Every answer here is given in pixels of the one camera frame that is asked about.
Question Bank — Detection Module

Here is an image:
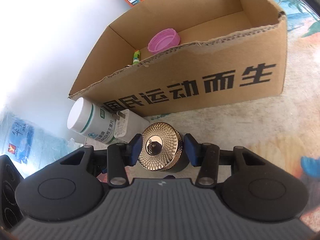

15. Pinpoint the black jar gold lid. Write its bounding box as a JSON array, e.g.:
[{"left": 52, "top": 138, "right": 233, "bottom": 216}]
[{"left": 138, "top": 122, "right": 189, "bottom": 173}]

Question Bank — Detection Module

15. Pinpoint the large brown cardboard box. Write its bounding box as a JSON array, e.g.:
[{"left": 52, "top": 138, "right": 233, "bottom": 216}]
[{"left": 69, "top": 0, "right": 287, "bottom": 116}]

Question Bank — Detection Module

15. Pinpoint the pink plastic lid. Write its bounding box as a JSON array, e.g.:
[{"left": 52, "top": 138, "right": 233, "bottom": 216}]
[{"left": 148, "top": 28, "right": 181, "bottom": 55}]

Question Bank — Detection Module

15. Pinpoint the white supplement bottle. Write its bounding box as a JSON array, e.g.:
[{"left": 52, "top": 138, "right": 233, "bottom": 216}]
[{"left": 67, "top": 98, "right": 116, "bottom": 144}]

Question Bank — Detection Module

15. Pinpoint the white USB charger plug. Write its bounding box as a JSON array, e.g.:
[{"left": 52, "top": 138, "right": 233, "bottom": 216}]
[{"left": 113, "top": 109, "right": 150, "bottom": 143}]

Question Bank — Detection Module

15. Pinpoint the small green glue stick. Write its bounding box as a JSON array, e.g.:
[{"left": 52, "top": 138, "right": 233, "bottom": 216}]
[{"left": 132, "top": 50, "right": 140, "bottom": 64}]

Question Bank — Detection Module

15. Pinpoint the blue water bottle pack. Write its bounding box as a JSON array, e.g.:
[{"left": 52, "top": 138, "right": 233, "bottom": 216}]
[{"left": 1, "top": 111, "right": 83, "bottom": 178}]

